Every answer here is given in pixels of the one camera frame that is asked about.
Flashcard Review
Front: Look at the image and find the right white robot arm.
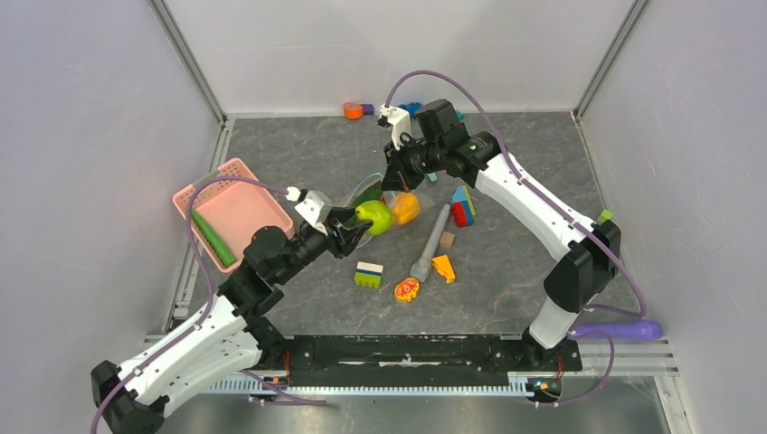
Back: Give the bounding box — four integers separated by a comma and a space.
378, 99, 621, 369

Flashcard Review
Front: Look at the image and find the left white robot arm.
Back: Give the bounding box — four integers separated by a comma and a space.
90, 207, 373, 433

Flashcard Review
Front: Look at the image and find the blue green red block stack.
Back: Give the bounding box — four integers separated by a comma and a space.
450, 186, 476, 228

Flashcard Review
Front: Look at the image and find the blue toy car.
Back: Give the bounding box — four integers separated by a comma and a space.
398, 102, 422, 118

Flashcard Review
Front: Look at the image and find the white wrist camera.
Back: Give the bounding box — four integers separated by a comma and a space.
377, 105, 412, 150
286, 186, 332, 236

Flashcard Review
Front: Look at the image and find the green toy pear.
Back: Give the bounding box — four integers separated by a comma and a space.
355, 200, 393, 236

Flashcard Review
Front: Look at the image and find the pink plastic basket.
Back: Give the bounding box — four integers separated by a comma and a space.
193, 179, 294, 274

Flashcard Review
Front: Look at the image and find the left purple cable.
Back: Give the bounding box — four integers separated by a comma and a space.
90, 175, 331, 434

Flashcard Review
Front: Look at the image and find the dark green toy cucumber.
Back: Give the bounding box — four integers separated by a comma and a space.
347, 181, 383, 207

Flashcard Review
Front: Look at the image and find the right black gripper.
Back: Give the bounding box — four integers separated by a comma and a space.
381, 134, 444, 193

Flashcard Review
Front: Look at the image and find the lime green cube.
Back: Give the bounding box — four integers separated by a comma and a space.
597, 209, 613, 224

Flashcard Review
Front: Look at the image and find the clear zip top bag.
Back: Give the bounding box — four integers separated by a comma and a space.
344, 173, 435, 231

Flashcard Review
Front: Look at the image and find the yellow toy corn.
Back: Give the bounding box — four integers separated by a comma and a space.
390, 193, 421, 226

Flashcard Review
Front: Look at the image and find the yellow red round toy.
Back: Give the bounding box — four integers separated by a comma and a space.
394, 278, 420, 303

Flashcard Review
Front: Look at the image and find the orange toy wedge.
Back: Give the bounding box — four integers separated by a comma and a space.
431, 254, 456, 284

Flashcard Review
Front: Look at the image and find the small brown cube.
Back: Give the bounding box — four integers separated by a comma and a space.
440, 231, 455, 250

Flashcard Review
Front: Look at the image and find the orange half-round block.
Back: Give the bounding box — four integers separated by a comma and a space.
342, 102, 365, 119

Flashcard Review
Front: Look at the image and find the green white brick stack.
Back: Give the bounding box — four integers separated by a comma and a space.
354, 261, 384, 288

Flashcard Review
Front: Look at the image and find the grey toy microphone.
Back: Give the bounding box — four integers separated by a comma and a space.
411, 204, 450, 282

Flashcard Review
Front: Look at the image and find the light green toy bean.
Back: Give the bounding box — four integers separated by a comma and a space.
191, 210, 237, 269

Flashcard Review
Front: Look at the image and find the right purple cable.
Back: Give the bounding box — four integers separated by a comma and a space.
383, 70, 665, 409

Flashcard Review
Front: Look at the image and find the purple cable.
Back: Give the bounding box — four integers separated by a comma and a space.
383, 70, 665, 409
90, 175, 331, 434

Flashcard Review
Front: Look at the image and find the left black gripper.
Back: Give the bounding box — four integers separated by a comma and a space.
276, 206, 373, 284

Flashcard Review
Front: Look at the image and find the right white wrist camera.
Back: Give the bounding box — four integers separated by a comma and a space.
377, 105, 412, 150

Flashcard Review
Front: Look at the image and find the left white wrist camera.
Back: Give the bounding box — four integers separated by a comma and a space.
286, 186, 332, 236

